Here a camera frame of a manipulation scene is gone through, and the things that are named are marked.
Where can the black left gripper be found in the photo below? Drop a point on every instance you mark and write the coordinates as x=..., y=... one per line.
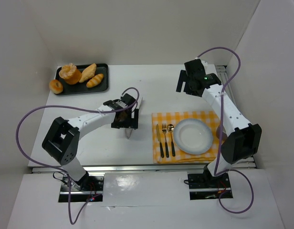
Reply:
x=127, y=125

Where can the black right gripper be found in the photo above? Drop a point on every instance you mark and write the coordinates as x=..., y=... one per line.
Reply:
x=183, y=81

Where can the metal tongs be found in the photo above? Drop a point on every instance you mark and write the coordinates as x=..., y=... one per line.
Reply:
x=128, y=132

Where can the striped golden bread roll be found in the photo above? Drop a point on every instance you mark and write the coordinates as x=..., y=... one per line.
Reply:
x=96, y=80

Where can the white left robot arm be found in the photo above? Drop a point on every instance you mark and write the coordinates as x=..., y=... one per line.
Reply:
x=62, y=140

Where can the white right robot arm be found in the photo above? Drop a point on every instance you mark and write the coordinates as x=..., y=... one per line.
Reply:
x=243, y=138

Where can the pale pointed pastry bread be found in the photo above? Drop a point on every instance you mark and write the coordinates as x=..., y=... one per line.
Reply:
x=88, y=73

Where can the tall orange muffin bread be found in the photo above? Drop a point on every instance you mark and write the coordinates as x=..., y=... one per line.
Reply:
x=70, y=74

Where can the small round bagel bread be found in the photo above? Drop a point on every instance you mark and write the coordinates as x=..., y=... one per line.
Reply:
x=56, y=86

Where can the black tray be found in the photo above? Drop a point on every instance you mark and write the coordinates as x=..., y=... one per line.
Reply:
x=81, y=88

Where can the yellow checkered cloth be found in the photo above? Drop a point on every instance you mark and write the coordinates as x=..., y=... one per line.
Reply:
x=208, y=117

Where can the white plate blue rim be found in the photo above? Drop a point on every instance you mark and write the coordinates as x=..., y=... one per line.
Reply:
x=193, y=136

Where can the purple mug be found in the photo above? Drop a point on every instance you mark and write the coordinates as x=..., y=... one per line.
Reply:
x=218, y=132

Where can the knife with black handle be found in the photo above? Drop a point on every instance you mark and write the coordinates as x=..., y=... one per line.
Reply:
x=159, y=140

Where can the fork with black handle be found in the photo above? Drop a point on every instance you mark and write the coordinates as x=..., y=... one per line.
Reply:
x=164, y=131

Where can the gold spoon black handle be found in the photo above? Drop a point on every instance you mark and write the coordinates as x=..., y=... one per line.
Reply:
x=170, y=129

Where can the aluminium front rail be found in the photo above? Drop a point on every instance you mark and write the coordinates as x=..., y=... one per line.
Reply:
x=144, y=168

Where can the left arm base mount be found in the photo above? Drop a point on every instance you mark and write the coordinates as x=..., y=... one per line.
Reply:
x=92, y=191

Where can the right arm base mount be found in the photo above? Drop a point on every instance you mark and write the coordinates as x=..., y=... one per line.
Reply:
x=200, y=188

